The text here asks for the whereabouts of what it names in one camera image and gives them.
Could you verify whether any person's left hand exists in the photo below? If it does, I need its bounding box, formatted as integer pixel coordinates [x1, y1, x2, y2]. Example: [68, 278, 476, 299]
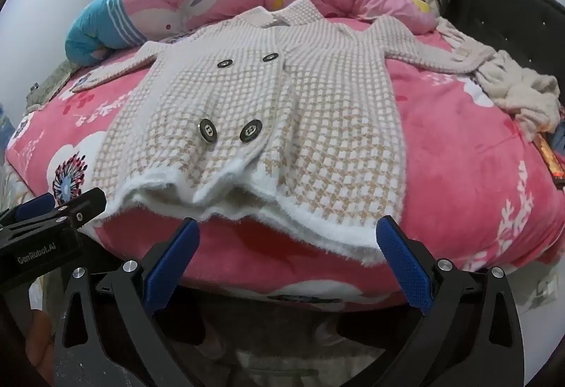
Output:
[24, 310, 56, 383]

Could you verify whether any grey patterned cloth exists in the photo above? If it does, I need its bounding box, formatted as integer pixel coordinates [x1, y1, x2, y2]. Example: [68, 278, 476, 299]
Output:
[26, 60, 80, 109]

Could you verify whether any pink floral bed blanket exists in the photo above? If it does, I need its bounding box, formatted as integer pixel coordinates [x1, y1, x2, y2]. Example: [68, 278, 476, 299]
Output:
[4, 13, 565, 321]

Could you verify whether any orange snack packet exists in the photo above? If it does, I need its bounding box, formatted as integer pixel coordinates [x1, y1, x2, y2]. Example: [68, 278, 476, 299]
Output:
[532, 133, 565, 189]

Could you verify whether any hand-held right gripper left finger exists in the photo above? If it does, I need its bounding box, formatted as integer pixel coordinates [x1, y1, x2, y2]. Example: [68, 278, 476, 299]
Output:
[54, 217, 202, 387]

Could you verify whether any black padded headboard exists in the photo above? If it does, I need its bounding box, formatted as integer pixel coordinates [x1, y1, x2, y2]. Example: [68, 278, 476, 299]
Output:
[441, 0, 565, 136]

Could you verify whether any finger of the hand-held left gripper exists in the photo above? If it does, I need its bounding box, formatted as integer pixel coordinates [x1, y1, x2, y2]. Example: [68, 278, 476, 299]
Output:
[0, 187, 107, 243]
[0, 192, 57, 229]

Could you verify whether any blue printed cloth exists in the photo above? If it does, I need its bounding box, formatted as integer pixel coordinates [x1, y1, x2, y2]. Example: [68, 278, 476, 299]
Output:
[0, 102, 12, 145]

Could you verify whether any beige checked knit cardigan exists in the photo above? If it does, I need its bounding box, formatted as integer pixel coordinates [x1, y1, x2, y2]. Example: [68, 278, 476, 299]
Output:
[71, 0, 497, 268]

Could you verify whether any cream fluffy cloth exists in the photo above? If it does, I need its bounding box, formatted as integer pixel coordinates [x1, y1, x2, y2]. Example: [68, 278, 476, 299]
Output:
[435, 16, 562, 142]

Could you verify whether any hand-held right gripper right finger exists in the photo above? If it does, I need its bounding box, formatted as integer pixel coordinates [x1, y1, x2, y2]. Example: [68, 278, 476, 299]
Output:
[375, 215, 526, 387]

